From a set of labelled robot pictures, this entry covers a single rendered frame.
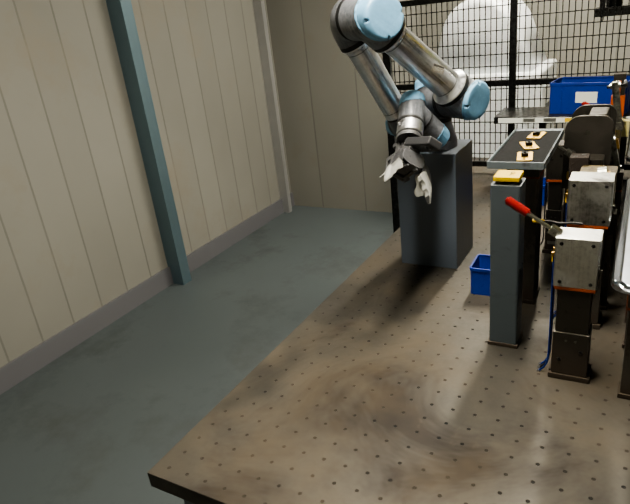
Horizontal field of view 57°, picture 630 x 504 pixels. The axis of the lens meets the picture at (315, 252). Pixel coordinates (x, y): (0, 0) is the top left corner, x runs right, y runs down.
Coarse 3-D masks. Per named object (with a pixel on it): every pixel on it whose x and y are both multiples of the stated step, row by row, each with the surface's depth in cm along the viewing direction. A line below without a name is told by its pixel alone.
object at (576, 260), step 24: (576, 240) 122; (600, 240) 121; (552, 264) 129; (576, 264) 124; (600, 264) 127; (552, 288) 131; (576, 288) 126; (552, 312) 135; (576, 312) 129; (576, 336) 131; (552, 360) 136; (576, 360) 133
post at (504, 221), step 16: (496, 192) 136; (512, 192) 135; (496, 208) 138; (496, 224) 140; (512, 224) 138; (496, 240) 141; (512, 240) 139; (496, 256) 143; (512, 256) 141; (496, 272) 145; (512, 272) 143; (496, 288) 146; (512, 288) 144; (496, 304) 148; (512, 304) 146; (496, 320) 150; (512, 320) 148; (496, 336) 152; (512, 336) 150
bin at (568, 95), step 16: (560, 80) 257; (576, 80) 254; (592, 80) 251; (608, 80) 247; (560, 96) 246; (576, 96) 242; (592, 96) 239; (608, 96) 235; (560, 112) 249; (624, 112) 234
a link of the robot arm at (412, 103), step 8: (408, 96) 166; (416, 96) 165; (424, 96) 168; (400, 104) 167; (408, 104) 164; (416, 104) 164; (424, 104) 167; (400, 112) 165; (408, 112) 163; (416, 112) 163; (424, 112) 166; (424, 120) 166
